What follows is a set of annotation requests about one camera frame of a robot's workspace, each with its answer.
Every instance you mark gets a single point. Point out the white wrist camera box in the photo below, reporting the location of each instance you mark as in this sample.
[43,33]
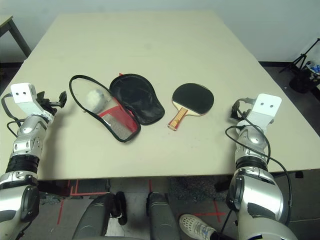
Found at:
[265,107]
[23,97]

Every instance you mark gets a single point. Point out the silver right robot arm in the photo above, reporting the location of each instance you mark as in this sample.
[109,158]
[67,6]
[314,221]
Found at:
[255,200]

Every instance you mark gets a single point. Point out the grey robot left leg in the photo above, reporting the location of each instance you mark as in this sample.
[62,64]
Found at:
[95,217]

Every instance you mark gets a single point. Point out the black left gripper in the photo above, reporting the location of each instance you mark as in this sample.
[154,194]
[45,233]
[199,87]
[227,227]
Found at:
[50,105]

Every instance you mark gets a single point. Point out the grey robot leg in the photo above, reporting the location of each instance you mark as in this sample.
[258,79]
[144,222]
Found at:
[95,217]
[160,217]

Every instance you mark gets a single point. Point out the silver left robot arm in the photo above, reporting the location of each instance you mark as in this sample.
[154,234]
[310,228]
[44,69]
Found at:
[27,130]

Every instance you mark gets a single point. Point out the black bin with bottles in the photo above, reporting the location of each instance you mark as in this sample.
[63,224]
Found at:
[302,83]

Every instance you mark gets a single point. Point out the black red paddle case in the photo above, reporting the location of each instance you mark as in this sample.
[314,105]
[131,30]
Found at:
[140,100]

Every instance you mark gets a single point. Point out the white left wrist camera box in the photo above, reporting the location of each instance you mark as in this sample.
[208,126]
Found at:
[23,97]

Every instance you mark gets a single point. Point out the small black table bracket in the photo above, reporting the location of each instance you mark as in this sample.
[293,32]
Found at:
[299,175]

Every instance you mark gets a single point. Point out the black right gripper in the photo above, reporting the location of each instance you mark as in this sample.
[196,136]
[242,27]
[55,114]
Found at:
[243,113]

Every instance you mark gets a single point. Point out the white sneaker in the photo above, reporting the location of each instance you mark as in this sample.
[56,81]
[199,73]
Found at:
[195,225]

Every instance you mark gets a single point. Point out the black wooden ping-pong paddle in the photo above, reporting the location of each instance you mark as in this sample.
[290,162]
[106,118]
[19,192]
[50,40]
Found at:
[195,97]

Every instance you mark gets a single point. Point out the grey robot right leg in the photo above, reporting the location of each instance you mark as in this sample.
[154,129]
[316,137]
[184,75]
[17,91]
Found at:
[160,217]

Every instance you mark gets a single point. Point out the black tripod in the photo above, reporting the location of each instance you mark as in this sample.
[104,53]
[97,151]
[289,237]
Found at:
[301,58]

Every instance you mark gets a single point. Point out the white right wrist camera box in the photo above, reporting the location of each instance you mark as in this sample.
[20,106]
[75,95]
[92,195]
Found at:
[265,107]

